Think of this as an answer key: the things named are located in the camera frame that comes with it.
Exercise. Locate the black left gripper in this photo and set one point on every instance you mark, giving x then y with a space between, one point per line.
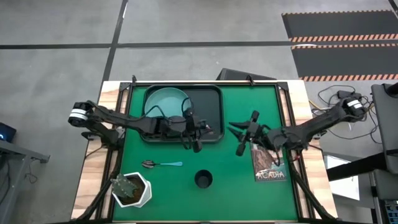
186 127

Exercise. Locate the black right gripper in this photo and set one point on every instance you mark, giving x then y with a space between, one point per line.
256 133

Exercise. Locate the teal round plate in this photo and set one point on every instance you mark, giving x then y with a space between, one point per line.
164 99

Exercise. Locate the black cup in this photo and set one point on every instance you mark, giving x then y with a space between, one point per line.
203 180

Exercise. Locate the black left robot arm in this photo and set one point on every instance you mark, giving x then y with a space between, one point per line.
124 119

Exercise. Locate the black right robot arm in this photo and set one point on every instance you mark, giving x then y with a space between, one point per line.
311 124

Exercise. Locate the black plastic tray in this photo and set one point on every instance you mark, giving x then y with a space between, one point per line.
208 102

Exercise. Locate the Acadia picture book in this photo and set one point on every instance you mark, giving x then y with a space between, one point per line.
267 168

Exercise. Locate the black box behind table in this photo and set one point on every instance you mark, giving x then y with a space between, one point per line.
236 74

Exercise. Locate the green table mat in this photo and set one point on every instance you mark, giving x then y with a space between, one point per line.
186 199

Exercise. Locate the white hexagonal plant pot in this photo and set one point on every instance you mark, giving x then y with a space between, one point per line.
146 193

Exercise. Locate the green cactus plant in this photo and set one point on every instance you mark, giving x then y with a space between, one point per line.
124 186

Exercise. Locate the black power adapter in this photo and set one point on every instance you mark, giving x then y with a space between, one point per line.
348 94

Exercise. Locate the white board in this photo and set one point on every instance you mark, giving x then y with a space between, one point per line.
342 183

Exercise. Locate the black mat with hazard stripes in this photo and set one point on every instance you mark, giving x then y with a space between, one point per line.
342 62
342 23

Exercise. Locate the black diagonal beam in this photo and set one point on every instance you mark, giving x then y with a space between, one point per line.
357 166

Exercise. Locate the grey side table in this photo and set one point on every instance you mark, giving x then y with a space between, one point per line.
15 155

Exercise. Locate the black device with blue light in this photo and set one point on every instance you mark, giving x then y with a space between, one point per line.
6 132

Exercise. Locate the black aluminium table frame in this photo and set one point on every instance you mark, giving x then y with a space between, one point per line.
288 102

